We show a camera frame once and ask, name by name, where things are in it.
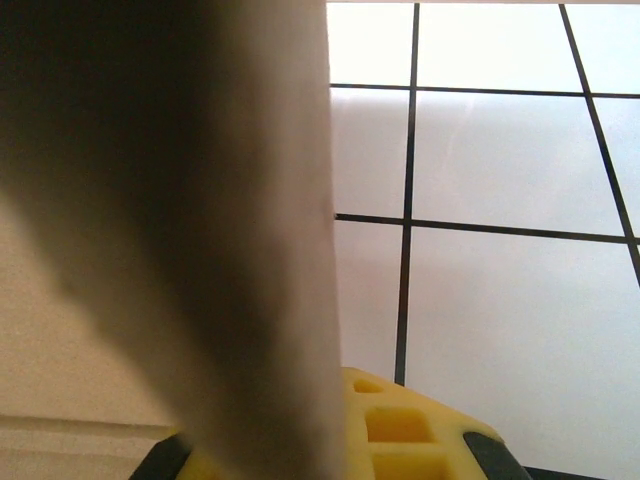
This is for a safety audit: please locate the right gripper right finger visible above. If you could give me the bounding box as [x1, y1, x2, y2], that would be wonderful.
[339, 367, 531, 480]

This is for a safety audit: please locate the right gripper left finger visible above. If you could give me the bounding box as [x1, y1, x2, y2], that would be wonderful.
[127, 428, 221, 480]

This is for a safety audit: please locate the brown cardboard paper box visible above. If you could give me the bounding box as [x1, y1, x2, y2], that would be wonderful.
[0, 0, 347, 480]

